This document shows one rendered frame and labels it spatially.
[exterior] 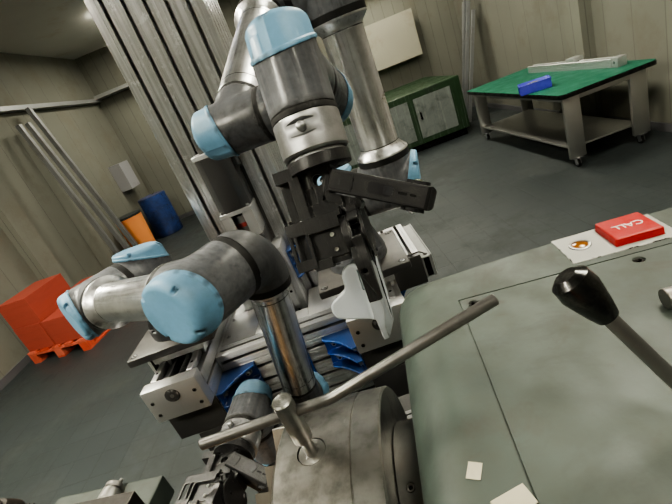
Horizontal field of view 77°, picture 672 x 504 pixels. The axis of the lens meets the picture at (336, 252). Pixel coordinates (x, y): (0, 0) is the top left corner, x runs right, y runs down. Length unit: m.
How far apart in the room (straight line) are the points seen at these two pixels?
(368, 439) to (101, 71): 9.44
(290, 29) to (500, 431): 0.44
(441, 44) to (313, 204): 8.87
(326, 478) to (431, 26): 8.99
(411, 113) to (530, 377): 6.56
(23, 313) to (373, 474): 5.03
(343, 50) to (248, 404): 0.70
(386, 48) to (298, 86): 8.28
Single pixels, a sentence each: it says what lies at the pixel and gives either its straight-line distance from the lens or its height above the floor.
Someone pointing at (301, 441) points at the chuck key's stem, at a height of 1.27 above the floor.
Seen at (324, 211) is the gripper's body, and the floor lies 1.46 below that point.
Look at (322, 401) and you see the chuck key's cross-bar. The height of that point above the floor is 1.30.
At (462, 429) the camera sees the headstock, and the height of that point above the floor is 1.25.
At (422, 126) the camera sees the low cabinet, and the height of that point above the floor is 0.37.
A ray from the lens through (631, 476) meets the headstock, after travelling 0.41.
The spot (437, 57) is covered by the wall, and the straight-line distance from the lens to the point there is 9.25.
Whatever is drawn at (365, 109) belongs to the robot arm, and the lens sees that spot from 0.90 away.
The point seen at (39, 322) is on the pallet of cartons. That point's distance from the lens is 5.31.
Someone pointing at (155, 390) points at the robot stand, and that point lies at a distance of 1.07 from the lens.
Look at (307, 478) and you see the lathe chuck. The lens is 0.50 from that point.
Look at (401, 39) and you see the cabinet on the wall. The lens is 8.79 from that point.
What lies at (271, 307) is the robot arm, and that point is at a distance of 0.79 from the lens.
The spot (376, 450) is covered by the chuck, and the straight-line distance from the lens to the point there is 0.49.
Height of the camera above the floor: 1.59
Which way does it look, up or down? 22 degrees down
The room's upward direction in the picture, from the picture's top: 22 degrees counter-clockwise
